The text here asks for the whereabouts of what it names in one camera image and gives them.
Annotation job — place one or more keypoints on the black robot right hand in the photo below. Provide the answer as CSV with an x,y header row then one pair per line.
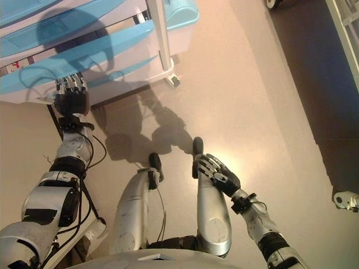
x,y
224,178

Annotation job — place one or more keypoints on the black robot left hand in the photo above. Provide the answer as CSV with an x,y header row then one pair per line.
x,y
71,99

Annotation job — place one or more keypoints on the white medical cart blue drawers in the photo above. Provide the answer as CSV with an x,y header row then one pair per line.
x,y
131,67

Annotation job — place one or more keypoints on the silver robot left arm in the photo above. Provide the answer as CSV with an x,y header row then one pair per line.
x,y
42,201

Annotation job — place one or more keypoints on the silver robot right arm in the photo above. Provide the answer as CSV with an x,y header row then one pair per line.
x,y
261,221

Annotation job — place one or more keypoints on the black robot right foot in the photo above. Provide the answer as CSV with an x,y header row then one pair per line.
x,y
198,145

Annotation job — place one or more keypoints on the black robot foot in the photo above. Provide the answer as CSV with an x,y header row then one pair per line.
x,y
154,161
198,145

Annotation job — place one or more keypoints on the silver robot right leg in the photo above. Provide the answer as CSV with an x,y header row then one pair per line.
x,y
213,218

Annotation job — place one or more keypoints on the silver robot leg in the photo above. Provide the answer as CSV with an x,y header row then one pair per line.
x,y
131,213
213,218

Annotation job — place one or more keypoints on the black robot left foot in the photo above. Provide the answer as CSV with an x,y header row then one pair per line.
x,y
154,161

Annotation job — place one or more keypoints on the silver robot left leg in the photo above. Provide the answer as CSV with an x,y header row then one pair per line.
x,y
131,213

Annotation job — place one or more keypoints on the grey robot torso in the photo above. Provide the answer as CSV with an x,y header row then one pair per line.
x,y
157,260

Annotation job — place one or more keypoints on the white bin blue lid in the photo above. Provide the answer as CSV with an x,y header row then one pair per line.
x,y
182,16

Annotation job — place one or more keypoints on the white hospital bed frame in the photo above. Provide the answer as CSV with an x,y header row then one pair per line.
x,y
345,42

